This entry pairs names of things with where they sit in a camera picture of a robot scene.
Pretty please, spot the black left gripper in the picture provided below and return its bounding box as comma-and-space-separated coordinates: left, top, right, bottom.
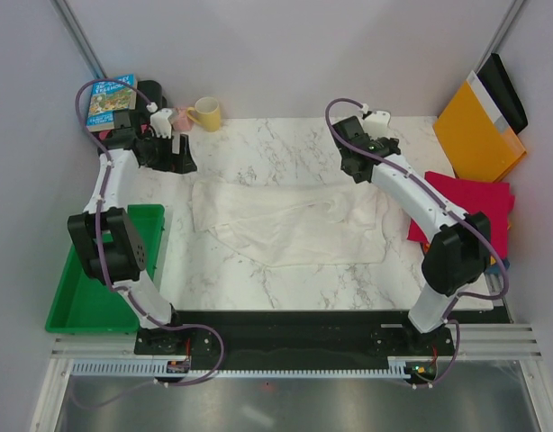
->
141, 130, 196, 176

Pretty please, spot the white t shirt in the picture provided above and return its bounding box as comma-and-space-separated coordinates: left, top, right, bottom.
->
192, 177, 388, 267

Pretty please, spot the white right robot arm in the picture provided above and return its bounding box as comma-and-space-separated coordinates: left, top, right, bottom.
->
327, 116, 491, 355

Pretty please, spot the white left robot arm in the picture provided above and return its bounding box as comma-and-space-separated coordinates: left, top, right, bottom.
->
68, 110, 197, 354

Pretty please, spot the small pink container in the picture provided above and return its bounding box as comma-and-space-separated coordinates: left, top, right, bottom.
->
172, 107, 192, 132

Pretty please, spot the yellow mug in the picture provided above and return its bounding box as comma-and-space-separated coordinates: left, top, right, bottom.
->
186, 96, 222, 132

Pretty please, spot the black pink drawer organizer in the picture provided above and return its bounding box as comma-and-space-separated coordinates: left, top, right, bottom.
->
92, 80, 168, 141

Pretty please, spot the blue treehouse book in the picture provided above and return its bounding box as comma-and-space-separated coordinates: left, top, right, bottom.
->
86, 74, 137, 132

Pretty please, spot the orange folded t shirt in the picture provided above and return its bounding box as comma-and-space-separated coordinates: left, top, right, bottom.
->
407, 220, 512, 259

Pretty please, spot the red folded t shirt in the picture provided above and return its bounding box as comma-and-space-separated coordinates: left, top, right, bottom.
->
406, 170, 516, 254

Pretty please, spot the black folder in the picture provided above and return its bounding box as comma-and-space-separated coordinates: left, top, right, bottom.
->
476, 53, 529, 134

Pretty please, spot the blue folded t shirt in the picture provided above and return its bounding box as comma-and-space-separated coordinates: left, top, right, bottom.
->
485, 258, 510, 275

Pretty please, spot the green plastic tray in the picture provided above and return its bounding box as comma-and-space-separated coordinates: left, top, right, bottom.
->
45, 204, 165, 334

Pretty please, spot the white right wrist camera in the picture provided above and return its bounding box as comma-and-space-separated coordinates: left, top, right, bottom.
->
359, 103, 391, 139

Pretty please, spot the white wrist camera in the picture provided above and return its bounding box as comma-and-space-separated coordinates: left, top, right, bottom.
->
359, 103, 391, 139
146, 103, 178, 140

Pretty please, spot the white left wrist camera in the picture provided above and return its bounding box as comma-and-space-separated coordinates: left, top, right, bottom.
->
146, 103, 178, 140

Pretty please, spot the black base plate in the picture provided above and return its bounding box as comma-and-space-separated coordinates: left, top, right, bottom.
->
134, 308, 514, 373

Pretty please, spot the white cable duct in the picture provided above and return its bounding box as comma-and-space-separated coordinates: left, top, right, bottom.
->
70, 358, 412, 379

